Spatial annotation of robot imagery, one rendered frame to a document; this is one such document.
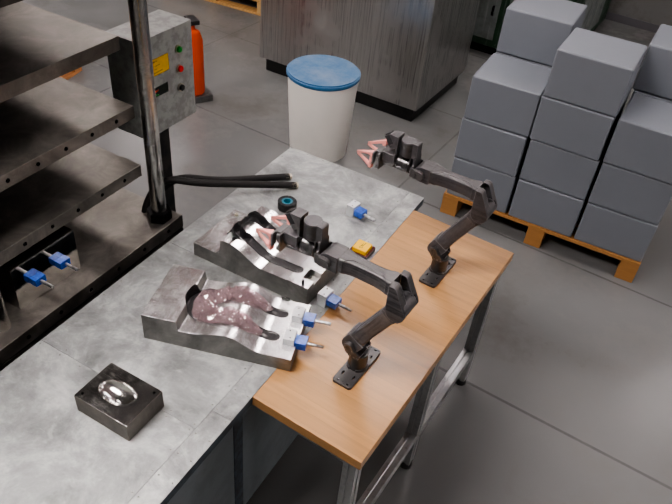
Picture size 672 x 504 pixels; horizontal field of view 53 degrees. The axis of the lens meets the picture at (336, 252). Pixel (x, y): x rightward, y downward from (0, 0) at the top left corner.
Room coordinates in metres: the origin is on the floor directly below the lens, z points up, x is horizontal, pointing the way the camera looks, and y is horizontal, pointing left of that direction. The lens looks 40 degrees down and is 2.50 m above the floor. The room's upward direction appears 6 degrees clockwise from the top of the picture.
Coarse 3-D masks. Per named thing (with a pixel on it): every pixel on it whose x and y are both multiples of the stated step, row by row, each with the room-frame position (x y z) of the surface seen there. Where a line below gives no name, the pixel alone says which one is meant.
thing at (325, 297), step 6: (324, 288) 1.77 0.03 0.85; (330, 288) 1.78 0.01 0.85; (318, 294) 1.74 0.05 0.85; (324, 294) 1.75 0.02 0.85; (330, 294) 1.75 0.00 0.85; (318, 300) 1.74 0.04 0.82; (324, 300) 1.73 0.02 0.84; (330, 300) 1.73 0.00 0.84; (336, 300) 1.73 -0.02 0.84; (324, 306) 1.73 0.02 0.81; (330, 306) 1.72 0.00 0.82; (336, 306) 1.72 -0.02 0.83; (342, 306) 1.72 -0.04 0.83
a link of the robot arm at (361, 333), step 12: (408, 300) 1.42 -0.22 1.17; (384, 312) 1.41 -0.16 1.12; (408, 312) 1.39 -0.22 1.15; (360, 324) 1.49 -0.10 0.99; (372, 324) 1.44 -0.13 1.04; (384, 324) 1.42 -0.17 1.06; (348, 336) 1.46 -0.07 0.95; (360, 336) 1.45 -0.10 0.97; (372, 336) 1.44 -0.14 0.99; (360, 348) 1.44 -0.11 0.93
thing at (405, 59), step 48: (288, 0) 5.15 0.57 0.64; (336, 0) 4.96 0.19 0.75; (384, 0) 4.78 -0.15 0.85; (432, 0) 4.62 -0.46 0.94; (288, 48) 5.15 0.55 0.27; (336, 48) 4.94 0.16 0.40; (384, 48) 4.76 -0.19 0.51; (432, 48) 4.70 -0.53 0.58; (384, 96) 4.73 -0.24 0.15; (432, 96) 4.86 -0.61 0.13
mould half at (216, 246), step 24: (240, 216) 2.13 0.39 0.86; (264, 216) 2.05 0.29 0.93; (216, 240) 1.97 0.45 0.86; (240, 240) 1.90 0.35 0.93; (216, 264) 1.89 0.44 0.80; (240, 264) 1.85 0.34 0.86; (264, 264) 1.83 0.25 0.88; (312, 264) 1.85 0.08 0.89; (288, 288) 1.76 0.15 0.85; (312, 288) 1.76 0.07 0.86
